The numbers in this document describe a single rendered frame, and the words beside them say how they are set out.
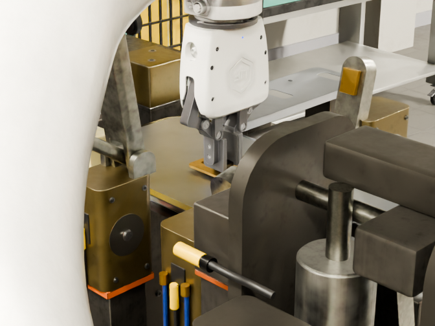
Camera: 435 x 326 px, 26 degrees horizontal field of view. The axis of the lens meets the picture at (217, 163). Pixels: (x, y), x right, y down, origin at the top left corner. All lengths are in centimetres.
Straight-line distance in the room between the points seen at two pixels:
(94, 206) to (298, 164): 30
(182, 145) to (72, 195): 76
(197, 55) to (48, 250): 63
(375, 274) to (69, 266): 28
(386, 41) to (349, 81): 410
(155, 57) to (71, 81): 90
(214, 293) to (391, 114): 47
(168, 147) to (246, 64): 19
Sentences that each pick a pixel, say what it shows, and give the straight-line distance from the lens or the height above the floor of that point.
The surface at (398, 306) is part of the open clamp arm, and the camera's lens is 78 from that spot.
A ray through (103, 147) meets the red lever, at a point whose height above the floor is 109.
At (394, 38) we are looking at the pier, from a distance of 528.
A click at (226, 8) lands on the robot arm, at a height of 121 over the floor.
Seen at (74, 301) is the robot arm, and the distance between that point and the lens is 39.
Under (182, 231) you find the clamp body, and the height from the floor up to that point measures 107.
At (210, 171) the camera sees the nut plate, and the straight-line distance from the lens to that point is 108.
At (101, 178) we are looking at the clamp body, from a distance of 96.
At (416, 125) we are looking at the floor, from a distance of 419.
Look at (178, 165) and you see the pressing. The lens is 112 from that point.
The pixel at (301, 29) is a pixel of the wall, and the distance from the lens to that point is 511.
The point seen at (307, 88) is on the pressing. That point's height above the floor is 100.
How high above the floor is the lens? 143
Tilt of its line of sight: 23 degrees down
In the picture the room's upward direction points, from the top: straight up
